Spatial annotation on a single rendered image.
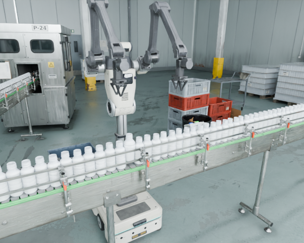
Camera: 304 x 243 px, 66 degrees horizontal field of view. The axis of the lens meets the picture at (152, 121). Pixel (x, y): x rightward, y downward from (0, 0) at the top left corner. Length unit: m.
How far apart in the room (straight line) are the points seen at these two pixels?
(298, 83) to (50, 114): 6.46
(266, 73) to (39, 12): 10.33
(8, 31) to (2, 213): 3.98
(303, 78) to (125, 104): 6.32
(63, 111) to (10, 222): 3.81
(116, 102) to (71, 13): 11.79
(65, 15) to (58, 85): 8.83
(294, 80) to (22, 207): 7.35
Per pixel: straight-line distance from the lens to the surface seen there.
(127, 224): 2.16
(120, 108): 1.91
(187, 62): 1.53
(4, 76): 5.08
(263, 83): 8.41
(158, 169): 1.48
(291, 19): 12.65
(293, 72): 7.80
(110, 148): 1.31
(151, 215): 2.24
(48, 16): 13.31
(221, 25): 11.50
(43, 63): 4.88
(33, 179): 1.27
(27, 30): 4.88
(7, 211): 1.32
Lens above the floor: 1.69
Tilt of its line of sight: 19 degrees down
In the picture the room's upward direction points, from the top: 1 degrees clockwise
